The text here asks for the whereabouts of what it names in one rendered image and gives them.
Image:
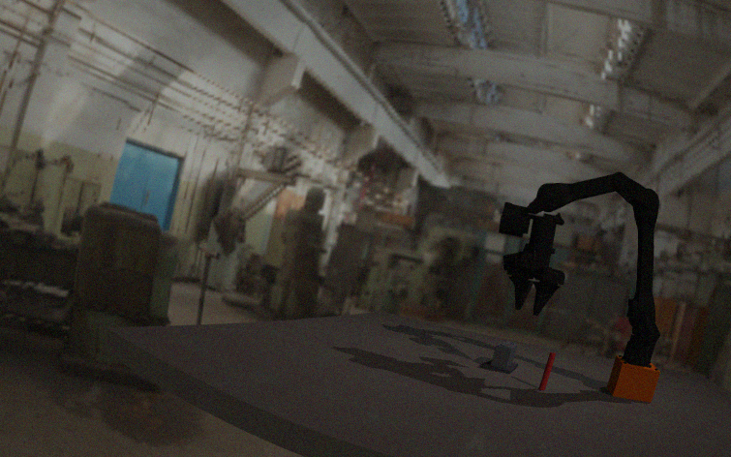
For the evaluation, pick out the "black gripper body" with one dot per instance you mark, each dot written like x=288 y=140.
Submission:
x=543 y=273

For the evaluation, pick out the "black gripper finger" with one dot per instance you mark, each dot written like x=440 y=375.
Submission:
x=522 y=289
x=543 y=294

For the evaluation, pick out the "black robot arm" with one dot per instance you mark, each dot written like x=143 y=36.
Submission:
x=645 y=202

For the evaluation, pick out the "red peg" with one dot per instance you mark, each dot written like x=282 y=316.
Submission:
x=547 y=371

